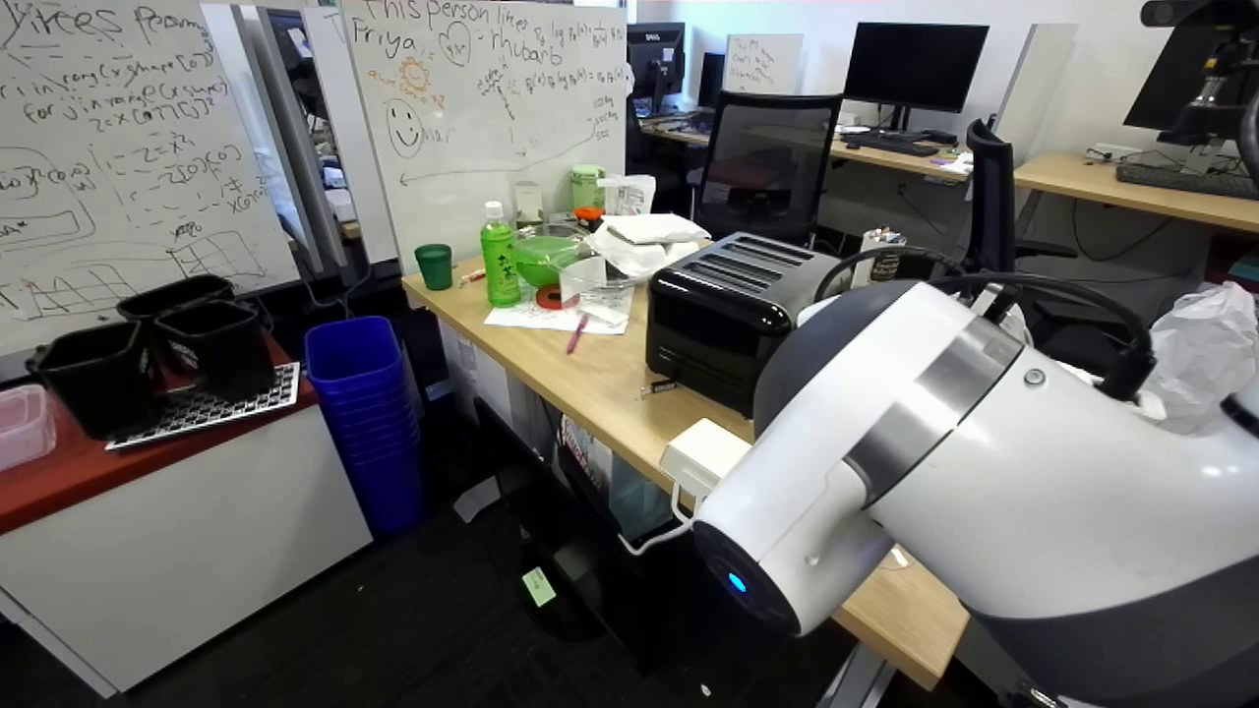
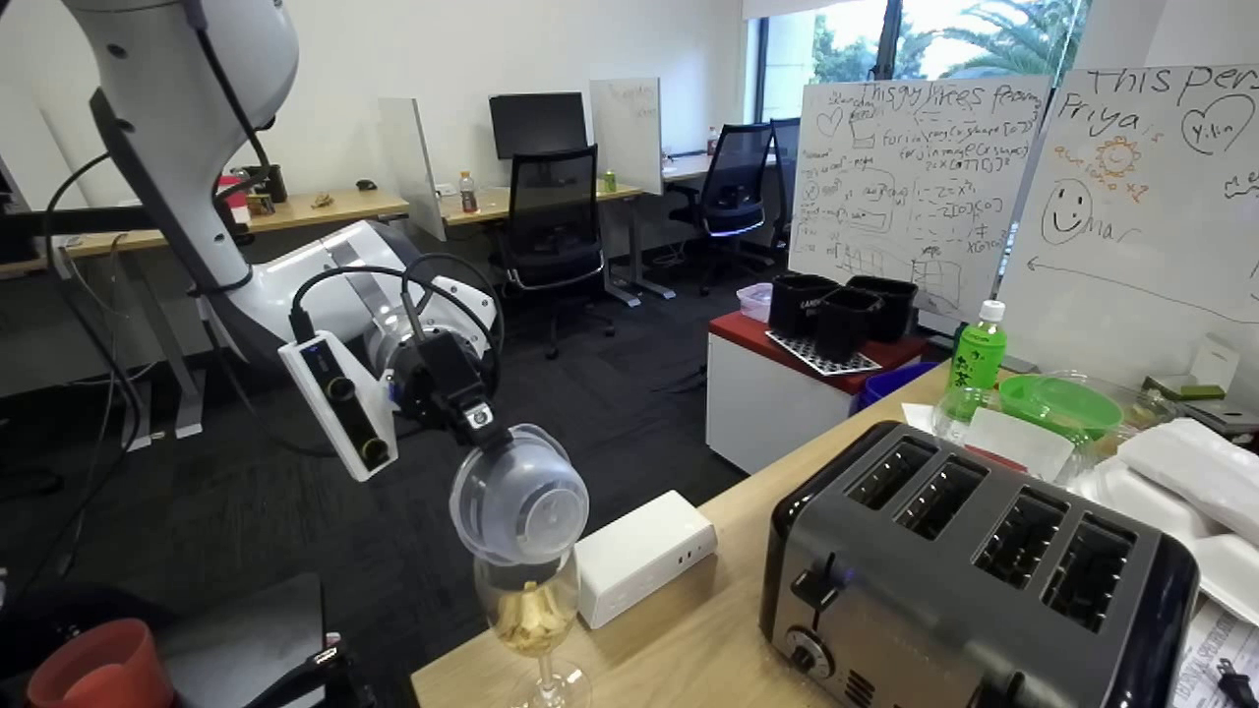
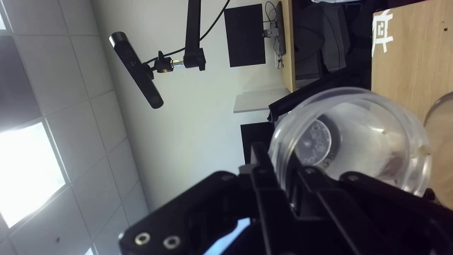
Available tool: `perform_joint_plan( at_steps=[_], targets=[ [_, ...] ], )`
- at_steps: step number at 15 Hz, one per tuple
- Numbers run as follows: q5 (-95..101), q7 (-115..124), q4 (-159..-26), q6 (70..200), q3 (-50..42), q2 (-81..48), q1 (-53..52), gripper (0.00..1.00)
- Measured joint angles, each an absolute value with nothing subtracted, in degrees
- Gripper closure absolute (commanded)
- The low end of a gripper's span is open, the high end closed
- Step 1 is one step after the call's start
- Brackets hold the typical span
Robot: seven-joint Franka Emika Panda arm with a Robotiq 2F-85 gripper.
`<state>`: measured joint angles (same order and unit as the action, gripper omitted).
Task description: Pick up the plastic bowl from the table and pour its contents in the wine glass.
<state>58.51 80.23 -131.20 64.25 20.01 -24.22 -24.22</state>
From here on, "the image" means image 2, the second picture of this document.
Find white perforated tray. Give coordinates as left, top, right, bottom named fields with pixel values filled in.
left=758, top=324, right=887, bottom=385

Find black tripod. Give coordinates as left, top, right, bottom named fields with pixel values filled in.
left=243, top=625, right=361, bottom=708

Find white rectangular box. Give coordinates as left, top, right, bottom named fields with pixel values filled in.
left=572, top=486, right=719, bottom=635

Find whiteboard with smiley face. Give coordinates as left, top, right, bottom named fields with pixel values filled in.
left=998, top=58, right=1259, bottom=398

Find wooden office desk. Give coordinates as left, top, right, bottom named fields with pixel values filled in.
left=0, top=179, right=663, bottom=286

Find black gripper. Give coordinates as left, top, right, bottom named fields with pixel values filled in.
left=391, top=326, right=521, bottom=461

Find clear plastic bowl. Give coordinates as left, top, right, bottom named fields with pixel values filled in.
left=443, top=416, right=594, bottom=570

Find whiteboard with dense writing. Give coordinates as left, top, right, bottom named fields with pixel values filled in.
left=784, top=70, right=1053, bottom=319

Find red cup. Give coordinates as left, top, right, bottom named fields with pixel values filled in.
left=25, top=614, right=176, bottom=708

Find pale nuts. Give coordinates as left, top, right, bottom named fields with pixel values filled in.
left=493, top=588, right=579, bottom=656

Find black plastic pot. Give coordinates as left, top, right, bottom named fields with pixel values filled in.
left=765, top=271, right=845, bottom=344
left=811, top=282, right=887, bottom=361
left=845, top=271, right=925, bottom=351

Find white styrofoam tray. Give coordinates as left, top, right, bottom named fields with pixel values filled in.
left=1068, top=458, right=1211, bottom=542
left=1114, top=415, right=1259, bottom=550

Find black computer monitor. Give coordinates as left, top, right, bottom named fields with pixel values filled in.
left=484, top=87, right=592, bottom=166

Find black mesh office chair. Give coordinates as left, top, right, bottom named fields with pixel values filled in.
left=690, top=121, right=781, bottom=267
left=499, top=143, right=613, bottom=314

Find green plastic bottle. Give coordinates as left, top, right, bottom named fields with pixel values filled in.
left=946, top=297, right=1010, bottom=428

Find black four-slot toaster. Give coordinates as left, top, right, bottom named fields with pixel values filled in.
left=757, top=416, right=1205, bottom=708

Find white cabinet red top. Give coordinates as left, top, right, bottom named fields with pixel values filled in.
left=702, top=309, right=946, bottom=482

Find white paper sheet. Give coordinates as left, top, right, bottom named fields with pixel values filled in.
left=931, top=402, right=1080, bottom=486

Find clear wine glass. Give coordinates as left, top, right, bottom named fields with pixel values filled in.
left=471, top=542, right=592, bottom=708

